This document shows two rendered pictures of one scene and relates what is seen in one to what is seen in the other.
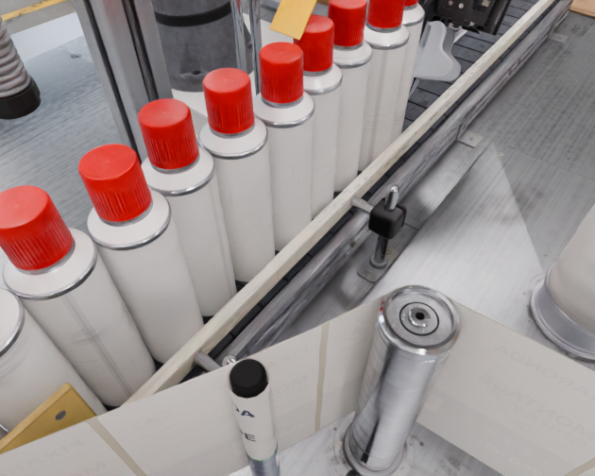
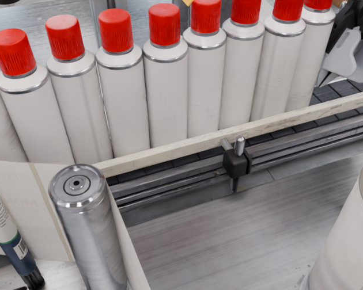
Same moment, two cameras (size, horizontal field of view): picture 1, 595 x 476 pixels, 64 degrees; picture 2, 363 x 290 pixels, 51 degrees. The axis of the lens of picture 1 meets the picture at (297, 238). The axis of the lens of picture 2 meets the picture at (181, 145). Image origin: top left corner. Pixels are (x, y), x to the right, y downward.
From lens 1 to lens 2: 0.20 m
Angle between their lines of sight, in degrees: 21
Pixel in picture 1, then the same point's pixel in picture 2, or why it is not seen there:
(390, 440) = (87, 282)
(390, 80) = (279, 61)
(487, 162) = not seen: outside the picture
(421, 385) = (72, 234)
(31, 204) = not seen: outside the picture
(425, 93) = (355, 90)
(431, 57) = (341, 57)
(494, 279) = (293, 243)
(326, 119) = (203, 69)
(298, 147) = (165, 79)
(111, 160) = (10, 36)
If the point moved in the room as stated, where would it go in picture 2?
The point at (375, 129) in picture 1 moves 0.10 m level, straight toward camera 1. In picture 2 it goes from (265, 96) to (219, 134)
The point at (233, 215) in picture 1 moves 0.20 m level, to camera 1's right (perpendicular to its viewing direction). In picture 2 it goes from (109, 109) to (268, 176)
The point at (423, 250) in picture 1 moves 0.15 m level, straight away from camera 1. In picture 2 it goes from (254, 198) to (332, 148)
